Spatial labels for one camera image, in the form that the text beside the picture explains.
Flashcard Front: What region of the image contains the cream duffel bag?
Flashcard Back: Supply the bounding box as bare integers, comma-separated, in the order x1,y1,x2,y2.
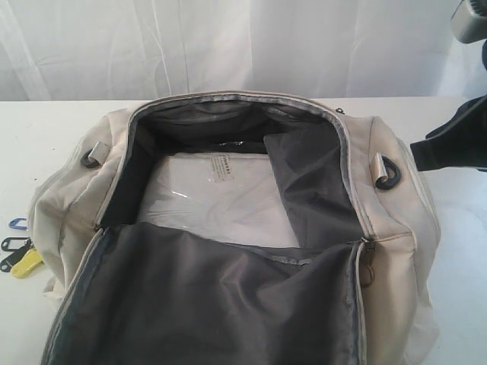
28,91,441,364

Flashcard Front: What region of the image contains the white plastic-wrapped package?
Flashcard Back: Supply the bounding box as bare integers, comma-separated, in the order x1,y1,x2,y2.
138,153,299,248

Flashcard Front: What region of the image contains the white backdrop curtain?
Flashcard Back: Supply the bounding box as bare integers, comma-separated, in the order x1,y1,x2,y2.
1,1,486,101

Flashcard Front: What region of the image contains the yellow key tag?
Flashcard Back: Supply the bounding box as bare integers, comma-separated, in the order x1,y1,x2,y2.
11,248,43,278

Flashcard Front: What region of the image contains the black key tag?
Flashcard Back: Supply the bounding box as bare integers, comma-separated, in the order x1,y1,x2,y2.
1,236,31,254
1,255,20,273

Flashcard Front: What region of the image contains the blue key tag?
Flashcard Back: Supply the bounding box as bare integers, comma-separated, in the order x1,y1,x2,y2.
8,217,27,230

